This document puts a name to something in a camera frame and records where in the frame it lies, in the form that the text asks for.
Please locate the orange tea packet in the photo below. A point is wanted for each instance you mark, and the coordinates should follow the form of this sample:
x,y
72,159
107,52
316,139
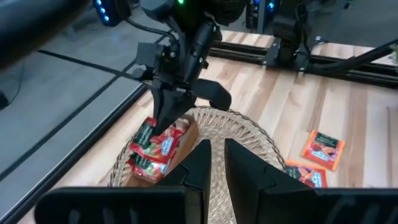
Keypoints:
x,y
323,151
308,175

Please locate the wooden three-compartment tea box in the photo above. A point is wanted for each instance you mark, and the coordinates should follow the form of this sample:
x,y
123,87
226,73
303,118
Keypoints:
x,y
188,143

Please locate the red tea packet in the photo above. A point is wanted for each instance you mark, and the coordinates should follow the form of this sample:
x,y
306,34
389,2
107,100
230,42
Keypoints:
x,y
161,146
149,169

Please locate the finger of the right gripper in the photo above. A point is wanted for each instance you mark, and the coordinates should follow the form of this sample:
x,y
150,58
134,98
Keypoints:
x,y
156,102
174,109

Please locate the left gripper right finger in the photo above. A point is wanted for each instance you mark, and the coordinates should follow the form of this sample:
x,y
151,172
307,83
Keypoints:
x,y
280,205

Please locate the black device with blue lights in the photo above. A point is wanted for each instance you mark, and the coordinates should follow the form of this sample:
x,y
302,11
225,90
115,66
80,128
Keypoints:
x,y
115,12
264,12

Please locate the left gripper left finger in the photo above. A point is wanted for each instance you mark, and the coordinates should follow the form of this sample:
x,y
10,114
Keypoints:
x,y
124,205

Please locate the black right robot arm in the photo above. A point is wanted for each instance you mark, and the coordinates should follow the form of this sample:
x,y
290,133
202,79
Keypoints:
x,y
290,31

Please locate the round woven placemat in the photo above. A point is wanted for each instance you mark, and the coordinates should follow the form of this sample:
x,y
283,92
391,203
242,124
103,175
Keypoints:
x,y
236,127

